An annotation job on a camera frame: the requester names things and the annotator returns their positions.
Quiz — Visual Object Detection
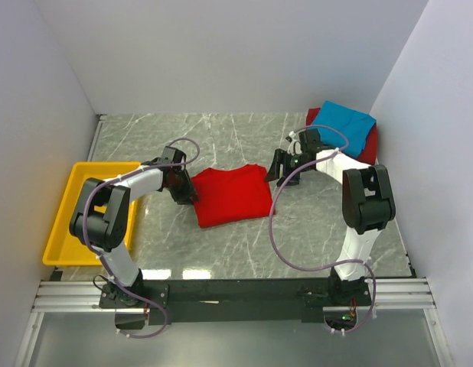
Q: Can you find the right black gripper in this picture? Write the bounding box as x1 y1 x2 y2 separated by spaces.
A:
263 148 311 187

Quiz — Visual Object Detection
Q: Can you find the bright red t-shirt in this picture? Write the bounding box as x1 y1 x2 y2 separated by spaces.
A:
192 164 272 229

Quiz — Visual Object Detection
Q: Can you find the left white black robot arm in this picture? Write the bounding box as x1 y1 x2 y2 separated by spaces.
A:
69 145 197 307

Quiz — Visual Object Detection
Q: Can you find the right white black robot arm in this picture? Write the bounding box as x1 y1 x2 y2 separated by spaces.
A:
265 126 396 305

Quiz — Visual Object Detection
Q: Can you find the folded blue t-shirt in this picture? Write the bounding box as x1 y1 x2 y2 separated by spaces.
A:
311 101 377 159

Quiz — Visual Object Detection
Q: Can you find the folded dark red t-shirt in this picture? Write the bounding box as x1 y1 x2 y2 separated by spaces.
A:
305 108 378 164

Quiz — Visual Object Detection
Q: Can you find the yellow plastic tray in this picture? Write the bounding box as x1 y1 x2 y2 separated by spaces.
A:
42 161 140 267

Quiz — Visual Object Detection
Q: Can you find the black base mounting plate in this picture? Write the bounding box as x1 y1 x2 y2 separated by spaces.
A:
99 278 373 325

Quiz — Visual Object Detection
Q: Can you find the aluminium extrusion rail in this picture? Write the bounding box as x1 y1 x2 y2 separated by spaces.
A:
32 278 435 313

